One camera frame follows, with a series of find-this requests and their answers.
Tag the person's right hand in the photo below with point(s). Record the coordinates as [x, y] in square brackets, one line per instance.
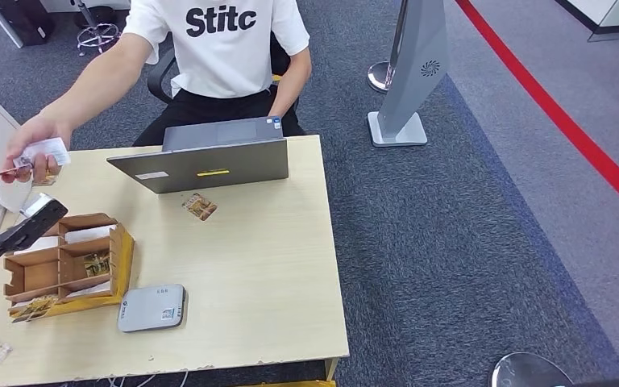
[37, 128]

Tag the white ID card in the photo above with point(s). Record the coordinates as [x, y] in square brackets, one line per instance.
[48, 149]

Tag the wooden organizer box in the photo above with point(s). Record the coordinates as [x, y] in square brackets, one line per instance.
[40, 275]

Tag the person's right forearm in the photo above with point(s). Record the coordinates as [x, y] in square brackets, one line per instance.
[96, 80]

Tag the person's left forearm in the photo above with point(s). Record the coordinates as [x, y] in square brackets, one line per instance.
[291, 85]

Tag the grey card reader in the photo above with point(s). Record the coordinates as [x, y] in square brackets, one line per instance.
[152, 309]

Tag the person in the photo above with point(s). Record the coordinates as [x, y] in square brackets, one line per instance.
[218, 53]

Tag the black bag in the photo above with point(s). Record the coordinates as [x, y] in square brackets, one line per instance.
[25, 21]

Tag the chrome stool base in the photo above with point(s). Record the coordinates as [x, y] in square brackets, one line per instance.
[96, 34]

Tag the white office desk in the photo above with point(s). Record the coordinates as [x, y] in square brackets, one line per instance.
[58, 4]

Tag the black office chair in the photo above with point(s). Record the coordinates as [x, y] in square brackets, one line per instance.
[157, 80]

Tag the white paper sheet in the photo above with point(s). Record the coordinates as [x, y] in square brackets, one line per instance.
[88, 289]

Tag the grey laptop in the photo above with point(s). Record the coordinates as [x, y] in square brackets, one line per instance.
[205, 166]

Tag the chrome stanchion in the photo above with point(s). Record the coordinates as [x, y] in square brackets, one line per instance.
[379, 77]
[527, 374]

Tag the grey kiosk stand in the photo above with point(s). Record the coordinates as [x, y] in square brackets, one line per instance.
[415, 69]

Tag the red barrier belt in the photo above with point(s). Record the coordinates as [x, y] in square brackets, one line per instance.
[555, 115]

